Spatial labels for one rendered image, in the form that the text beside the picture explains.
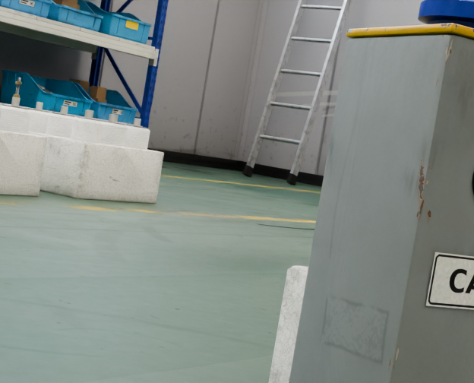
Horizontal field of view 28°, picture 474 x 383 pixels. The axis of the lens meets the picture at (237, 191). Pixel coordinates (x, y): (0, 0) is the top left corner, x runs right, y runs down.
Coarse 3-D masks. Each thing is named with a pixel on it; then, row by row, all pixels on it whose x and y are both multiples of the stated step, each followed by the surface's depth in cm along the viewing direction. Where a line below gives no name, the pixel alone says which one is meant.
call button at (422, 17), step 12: (432, 0) 38; (444, 0) 37; (456, 0) 37; (468, 0) 37; (420, 12) 38; (432, 12) 38; (444, 12) 37; (456, 12) 37; (468, 12) 37; (468, 24) 37
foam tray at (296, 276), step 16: (288, 272) 67; (304, 272) 66; (288, 288) 67; (304, 288) 65; (288, 304) 67; (288, 320) 67; (288, 336) 66; (288, 352) 66; (272, 368) 68; (288, 368) 66
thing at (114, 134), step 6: (114, 114) 317; (114, 120) 317; (108, 126) 313; (114, 126) 313; (120, 126) 314; (126, 126) 318; (102, 132) 314; (108, 132) 313; (114, 132) 314; (120, 132) 314; (102, 138) 314; (108, 138) 313; (114, 138) 314; (120, 138) 315; (114, 144) 314; (120, 144) 315
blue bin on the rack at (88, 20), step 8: (48, 0) 582; (80, 0) 616; (56, 8) 577; (64, 8) 577; (72, 8) 580; (80, 8) 615; (88, 8) 611; (48, 16) 582; (56, 16) 577; (64, 16) 578; (72, 16) 583; (80, 16) 588; (88, 16) 593; (96, 16) 597; (72, 24) 585; (80, 24) 590; (88, 24) 595; (96, 24) 600
